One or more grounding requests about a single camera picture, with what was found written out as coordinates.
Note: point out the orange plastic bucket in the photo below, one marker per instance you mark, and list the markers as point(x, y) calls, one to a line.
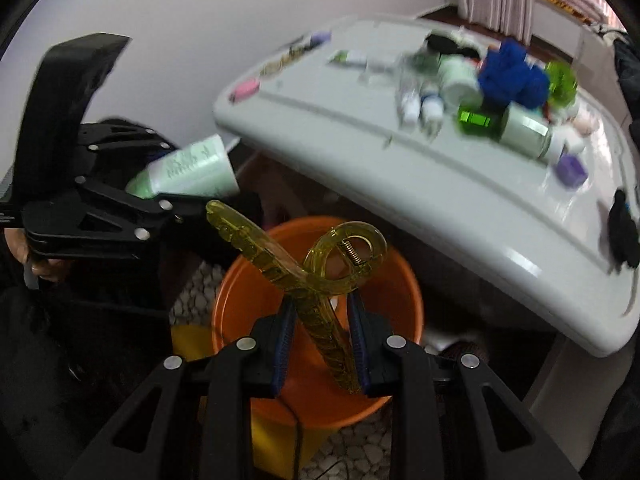
point(390, 300)

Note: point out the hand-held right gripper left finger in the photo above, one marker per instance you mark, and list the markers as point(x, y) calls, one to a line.
point(284, 347)

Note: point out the small clear bottle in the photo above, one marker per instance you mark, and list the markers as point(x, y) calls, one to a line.
point(410, 105)
point(431, 107)

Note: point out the green glass bottle white label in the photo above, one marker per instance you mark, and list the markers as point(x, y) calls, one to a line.
point(520, 132)

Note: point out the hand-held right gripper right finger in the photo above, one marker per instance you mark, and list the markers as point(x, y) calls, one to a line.
point(358, 347)

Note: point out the blue knitted pouch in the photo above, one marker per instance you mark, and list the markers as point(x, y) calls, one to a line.
point(510, 75)

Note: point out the yellow patterned blanket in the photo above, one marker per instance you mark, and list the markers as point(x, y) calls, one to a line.
point(570, 2)

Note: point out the small pink box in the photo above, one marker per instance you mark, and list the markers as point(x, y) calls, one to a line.
point(246, 90)

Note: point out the person's dark clothing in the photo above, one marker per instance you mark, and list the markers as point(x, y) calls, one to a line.
point(60, 385)

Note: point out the pale green cosmetic tube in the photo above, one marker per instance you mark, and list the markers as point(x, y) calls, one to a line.
point(195, 165)

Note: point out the dark clothing pile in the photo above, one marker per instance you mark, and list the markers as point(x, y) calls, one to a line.
point(629, 70)

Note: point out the white round jar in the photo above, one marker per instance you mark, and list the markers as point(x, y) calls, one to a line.
point(457, 80)

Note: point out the dark purple box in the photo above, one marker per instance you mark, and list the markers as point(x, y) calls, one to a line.
point(570, 170)

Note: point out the black sock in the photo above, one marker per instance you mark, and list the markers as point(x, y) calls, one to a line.
point(445, 42)

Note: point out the gold patterned hair clip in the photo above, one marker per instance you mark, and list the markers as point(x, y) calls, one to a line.
point(280, 63)

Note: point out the person's left hand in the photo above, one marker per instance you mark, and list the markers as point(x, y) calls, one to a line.
point(50, 271)

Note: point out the yellow transparent hair clip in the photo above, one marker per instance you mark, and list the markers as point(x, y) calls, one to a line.
point(320, 332)

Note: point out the small black item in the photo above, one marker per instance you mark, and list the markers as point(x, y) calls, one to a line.
point(621, 230)

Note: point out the small white green tube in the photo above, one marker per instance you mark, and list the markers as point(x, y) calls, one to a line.
point(350, 57)

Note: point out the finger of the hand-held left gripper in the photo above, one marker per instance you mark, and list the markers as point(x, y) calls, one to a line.
point(100, 230)
point(110, 150)

